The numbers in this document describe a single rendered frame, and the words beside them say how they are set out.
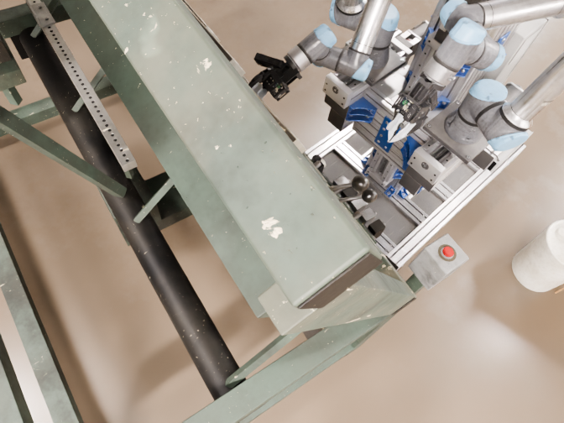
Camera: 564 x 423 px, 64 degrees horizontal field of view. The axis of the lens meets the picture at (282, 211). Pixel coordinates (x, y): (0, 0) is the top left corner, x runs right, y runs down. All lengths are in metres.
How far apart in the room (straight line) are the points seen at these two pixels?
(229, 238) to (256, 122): 0.27
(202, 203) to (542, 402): 2.35
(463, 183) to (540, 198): 0.66
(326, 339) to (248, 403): 0.34
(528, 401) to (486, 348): 0.31
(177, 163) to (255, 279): 0.26
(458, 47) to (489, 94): 0.55
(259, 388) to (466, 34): 1.19
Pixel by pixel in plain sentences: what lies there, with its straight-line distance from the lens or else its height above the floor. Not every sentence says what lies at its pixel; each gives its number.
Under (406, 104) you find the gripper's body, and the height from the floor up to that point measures 1.48.
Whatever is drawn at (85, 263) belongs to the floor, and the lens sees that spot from 2.67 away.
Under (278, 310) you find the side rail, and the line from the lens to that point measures 0.58.
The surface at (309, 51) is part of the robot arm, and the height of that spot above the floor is 1.37.
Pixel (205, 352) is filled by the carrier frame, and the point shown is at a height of 0.72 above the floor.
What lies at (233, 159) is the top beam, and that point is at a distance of 0.52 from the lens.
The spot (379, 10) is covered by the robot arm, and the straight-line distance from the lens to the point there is 1.57.
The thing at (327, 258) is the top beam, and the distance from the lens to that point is 0.45.
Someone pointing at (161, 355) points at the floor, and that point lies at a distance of 2.43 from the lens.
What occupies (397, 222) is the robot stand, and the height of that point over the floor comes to 0.21.
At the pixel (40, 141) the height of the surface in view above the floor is 1.19.
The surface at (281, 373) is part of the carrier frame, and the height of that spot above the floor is 0.79.
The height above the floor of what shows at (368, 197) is 1.45.
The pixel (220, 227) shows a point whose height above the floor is 1.69.
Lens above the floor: 2.36
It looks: 61 degrees down
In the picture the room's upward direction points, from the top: 11 degrees clockwise
